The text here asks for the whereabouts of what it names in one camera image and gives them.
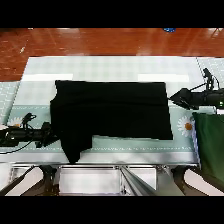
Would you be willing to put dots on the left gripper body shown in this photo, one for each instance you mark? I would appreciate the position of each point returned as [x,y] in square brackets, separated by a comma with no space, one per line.
[49,133]

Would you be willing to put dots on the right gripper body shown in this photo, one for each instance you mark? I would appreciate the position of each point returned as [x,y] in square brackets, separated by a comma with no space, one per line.
[188,98]

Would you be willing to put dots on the black T-shirt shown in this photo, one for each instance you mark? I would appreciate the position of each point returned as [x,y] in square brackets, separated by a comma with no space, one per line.
[110,110]

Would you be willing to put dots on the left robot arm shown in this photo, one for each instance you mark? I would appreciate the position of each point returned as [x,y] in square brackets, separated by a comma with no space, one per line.
[20,134]

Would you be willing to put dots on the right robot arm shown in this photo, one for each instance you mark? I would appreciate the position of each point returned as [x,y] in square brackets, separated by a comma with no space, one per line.
[213,97]

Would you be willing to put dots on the green garment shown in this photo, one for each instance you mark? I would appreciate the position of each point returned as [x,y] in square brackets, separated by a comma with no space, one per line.
[211,143]

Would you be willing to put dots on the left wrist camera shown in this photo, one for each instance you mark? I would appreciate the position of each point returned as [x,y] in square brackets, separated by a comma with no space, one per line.
[28,117]

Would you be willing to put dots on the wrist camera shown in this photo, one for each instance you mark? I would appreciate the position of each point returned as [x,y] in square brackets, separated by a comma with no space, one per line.
[28,117]
[207,74]

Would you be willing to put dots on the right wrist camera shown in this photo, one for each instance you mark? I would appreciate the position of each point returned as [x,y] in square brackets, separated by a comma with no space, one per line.
[207,74]

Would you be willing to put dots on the silver frame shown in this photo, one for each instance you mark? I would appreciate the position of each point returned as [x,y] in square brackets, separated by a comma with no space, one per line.
[90,180]

